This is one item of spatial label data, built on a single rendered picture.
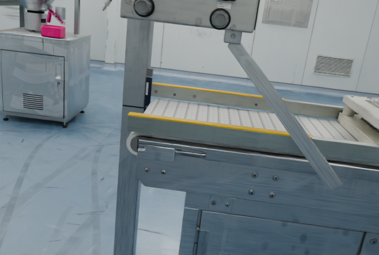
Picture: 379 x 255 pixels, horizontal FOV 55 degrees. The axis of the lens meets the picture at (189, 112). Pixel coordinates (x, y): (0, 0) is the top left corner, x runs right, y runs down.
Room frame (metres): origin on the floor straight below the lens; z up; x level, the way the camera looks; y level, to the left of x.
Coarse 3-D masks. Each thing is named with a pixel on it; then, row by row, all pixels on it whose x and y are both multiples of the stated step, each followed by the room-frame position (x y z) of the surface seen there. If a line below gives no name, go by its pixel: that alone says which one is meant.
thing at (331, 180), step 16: (224, 32) 0.65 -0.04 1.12; (240, 32) 0.64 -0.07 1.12; (240, 48) 0.64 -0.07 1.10; (240, 64) 0.64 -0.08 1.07; (256, 64) 0.62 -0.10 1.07; (256, 80) 0.62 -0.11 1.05; (272, 96) 0.59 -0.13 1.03; (288, 112) 0.57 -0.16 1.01; (288, 128) 0.57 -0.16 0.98; (304, 144) 0.55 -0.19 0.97; (320, 160) 0.53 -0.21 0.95; (320, 176) 0.53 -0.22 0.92; (336, 176) 0.52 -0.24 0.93
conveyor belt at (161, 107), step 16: (144, 112) 0.80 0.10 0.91; (160, 112) 0.79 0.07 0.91; (176, 112) 0.81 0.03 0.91; (192, 112) 0.82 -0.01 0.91; (208, 112) 0.84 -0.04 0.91; (224, 112) 0.85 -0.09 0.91; (240, 112) 0.87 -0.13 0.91; (256, 112) 0.89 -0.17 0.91; (272, 128) 0.77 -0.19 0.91; (304, 128) 0.80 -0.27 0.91; (320, 128) 0.82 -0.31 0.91; (336, 128) 0.83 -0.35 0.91; (128, 144) 0.66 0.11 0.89; (224, 144) 0.65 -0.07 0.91; (336, 160) 0.64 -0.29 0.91; (352, 160) 0.64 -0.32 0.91
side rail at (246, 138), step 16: (128, 128) 0.64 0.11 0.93; (144, 128) 0.64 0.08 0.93; (160, 128) 0.64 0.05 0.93; (176, 128) 0.64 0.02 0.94; (192, 128) 0.64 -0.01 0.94; (208, 128) 0.64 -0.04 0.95; (224, 128) 0.63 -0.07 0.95; (240, 144) 0.63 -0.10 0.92; (256, 144) 0.63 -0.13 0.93; (272, 144) 0.63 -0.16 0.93; (288, 144) 0.63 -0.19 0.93; (320, 144) 0.63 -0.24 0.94; (336, 144) 0.63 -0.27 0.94; (352, 144) 0.63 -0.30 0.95; (368, 144) 0.63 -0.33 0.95; (368, 160) 0.63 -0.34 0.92
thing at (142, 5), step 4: (136, 0) 0.61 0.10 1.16; (140, 0) 0.59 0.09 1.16; (144, 0) 0.59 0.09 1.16; (148, 0) 0.60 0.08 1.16; (152, 0) 0.61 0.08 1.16; (136, 4) 0.59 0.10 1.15; (140, 4) 0.59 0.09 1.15; (144, 4) 0.59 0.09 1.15; (148, 4) 0.59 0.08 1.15; (152, 4) 0.60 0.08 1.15; (136, 8) 0.59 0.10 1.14; (140, 8) 0.59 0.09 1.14; (144, 8) 0.59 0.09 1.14; (148, 8) 0.59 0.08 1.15; (152, 8) 0.60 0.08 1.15; (136, 12) 0.61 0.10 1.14; (140, 12) 0.59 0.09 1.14; (144, 12) 0.59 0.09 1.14; (148, 12) 0.60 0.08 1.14; (152, 12) 0.61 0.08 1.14; (144, 16) 0.61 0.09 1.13
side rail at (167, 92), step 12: (156, 96) 0.91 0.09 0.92; (168, 96) 0.91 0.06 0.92; (180, 96) 0.91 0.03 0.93; (192, 96) 0.91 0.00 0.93; (204, 96) 0.91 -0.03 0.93; (216, 96) 0.91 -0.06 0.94; (228, 96) 0.90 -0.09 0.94; (240, 96) 0.90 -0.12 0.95; (252, 108) 0.90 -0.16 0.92; (264, 108) 0.90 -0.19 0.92; (300, 108) 0.90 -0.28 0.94; (312, 108) 0.90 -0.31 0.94; (324, 108) 0.90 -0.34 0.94; (336, 108) 0.90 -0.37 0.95
